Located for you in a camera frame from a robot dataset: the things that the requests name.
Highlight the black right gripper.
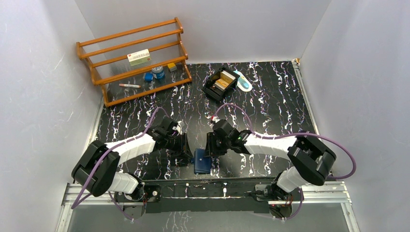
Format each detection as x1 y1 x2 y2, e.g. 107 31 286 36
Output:
203 131 231 157

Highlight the blue leather card holder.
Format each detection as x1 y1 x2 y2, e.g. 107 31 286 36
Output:
191 148 212 174

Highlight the black card box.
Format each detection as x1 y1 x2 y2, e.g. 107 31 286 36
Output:
202 67 240 102

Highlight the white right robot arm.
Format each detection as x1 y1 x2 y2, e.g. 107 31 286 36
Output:
205 119 337 202

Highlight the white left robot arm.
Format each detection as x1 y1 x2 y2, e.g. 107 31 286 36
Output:
71 117 193 201

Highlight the gold card in box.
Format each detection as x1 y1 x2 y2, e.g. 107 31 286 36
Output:
214 78 229 91

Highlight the white card stack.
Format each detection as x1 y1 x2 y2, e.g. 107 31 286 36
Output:
220 71 236 84

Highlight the teal oval blister pack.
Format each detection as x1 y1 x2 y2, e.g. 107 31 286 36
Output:
234 71 252 92

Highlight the orange white marker pen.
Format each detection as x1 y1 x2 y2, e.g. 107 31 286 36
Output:
119 84 141 88

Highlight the yellow grey small block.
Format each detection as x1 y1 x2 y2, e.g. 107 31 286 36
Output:
167 62 177 72

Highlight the blue small cap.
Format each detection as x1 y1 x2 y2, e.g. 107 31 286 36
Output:
144 72 154 82

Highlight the blue round tin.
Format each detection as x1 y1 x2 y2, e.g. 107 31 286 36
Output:
151 66 165 80

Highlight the orange wooden shelf rack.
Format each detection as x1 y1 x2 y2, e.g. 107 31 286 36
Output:
75 17 192 107

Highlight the white green small box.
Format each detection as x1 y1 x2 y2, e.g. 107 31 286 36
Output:
127 49 151 66

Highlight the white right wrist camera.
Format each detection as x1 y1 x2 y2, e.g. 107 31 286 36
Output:
210 116 219 123

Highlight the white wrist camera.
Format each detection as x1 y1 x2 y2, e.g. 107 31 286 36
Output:
173 121 184 135
210 116 219 123

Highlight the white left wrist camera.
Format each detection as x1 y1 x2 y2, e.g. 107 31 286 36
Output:
173 121 184 135

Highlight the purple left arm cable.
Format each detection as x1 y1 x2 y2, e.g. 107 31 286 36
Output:
70 106 170 221

